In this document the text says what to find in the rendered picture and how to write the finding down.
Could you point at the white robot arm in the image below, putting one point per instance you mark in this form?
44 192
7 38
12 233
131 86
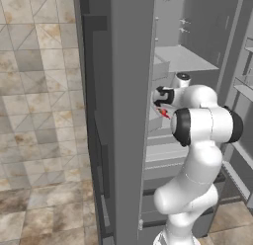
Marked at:
197 137

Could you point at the red fish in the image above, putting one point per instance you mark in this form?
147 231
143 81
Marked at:
163 113

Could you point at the grey fridge bin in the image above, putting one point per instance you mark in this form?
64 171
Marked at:
160 68

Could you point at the grey fridge shelf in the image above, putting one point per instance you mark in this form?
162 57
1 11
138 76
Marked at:
184 59

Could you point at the grey fridge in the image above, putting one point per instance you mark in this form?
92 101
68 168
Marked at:
201 31

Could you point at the grey fridge door with shelves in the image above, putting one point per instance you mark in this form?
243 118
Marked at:
242 91

